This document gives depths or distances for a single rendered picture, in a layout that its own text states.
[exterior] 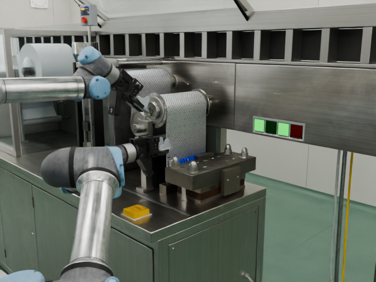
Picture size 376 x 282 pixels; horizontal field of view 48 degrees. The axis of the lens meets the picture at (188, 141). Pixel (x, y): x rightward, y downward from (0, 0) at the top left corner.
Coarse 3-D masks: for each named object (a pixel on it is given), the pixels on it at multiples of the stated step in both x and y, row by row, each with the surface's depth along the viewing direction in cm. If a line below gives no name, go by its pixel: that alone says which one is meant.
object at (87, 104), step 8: (80, 64) 189; (80, 104) 196; (88, 104) 194; (96, 104) 186; (80, 112) 197; (88, 112) 192; (96, 112) 187; (80, 120) 198; (88, 120) 196; (96, 120) 188; (80, 128) 198; (88, 128) 192; (96, 128) 188; (80, 136) 199; (96, 136) 189; (80, 144) 200; (88, 144) 197; (96, 144) 190; (104, 144) 192
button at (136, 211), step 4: (136, 204) 160; (124, 208) 156; (128, 208) 156; (132, 208) 156; (136, 208) 156; (140, 208) 156; (144, 208) 156; (124, 212) 155; (128, 212) 153; (132, 212) 152; (136, 212) 152; (140, 212) 153; (144, 212) 154; (148, 212) 156; (128, 216) 154; (132, 216) 152; (136, 216) 152; (140, 216) 153
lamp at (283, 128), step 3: (279, 123) 170; (282, 123) 169; (279, 126) 170; (282, 126) 169; (285, 126) 168; (288, 126) 167; (279, 129) 170; (282, 129) 169; (285, 129) 168; (288, 129) 167; (279, 132) 171; (282, 132) 170; (285, 132) 168; (288, 132) 167; (285, 135) 169
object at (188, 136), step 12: (180, 120) 178; (192, 120) 183; (204, 120) 188; (168, 132) 174; (180, 132) 179; (192, 132) 184; (204, 132) 189; (180, 144) 180; (192, 144) 185; (204, 144) 191; (168, 156) 176; (180, 156) 181
